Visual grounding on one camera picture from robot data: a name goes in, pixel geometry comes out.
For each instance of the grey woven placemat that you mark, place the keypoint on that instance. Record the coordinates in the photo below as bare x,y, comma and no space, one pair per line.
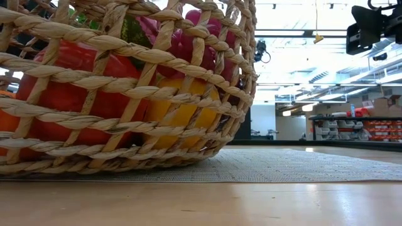
282,166

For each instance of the woven straw basket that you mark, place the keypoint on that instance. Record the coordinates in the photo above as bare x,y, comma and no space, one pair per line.
94,163

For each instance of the cardboard boxes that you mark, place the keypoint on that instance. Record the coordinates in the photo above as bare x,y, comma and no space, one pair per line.
386,106

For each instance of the orange bell pepper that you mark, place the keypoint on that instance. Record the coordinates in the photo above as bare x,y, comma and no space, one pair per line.
7,122

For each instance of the yellow hanging pendant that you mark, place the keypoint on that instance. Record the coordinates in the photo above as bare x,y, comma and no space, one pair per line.
318,39

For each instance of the black hanging device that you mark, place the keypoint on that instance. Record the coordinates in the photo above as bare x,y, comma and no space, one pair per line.
260,48

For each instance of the red items on shelf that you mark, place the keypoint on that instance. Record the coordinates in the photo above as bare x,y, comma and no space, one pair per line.
361,112

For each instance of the purple grape bunch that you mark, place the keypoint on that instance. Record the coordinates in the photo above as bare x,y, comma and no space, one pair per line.
182,47

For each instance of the red bell pepper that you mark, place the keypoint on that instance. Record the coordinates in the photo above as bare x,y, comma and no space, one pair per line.
63,97

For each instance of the yellow bell pepper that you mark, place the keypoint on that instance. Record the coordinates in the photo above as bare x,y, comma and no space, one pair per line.
163,110

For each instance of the black metal table frame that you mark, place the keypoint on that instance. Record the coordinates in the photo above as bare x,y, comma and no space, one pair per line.
314,143

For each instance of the storage shelf with bins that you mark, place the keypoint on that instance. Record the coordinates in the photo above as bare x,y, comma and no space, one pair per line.
345,132

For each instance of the green leafy plant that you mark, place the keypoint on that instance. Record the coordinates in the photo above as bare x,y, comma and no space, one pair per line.
78,19

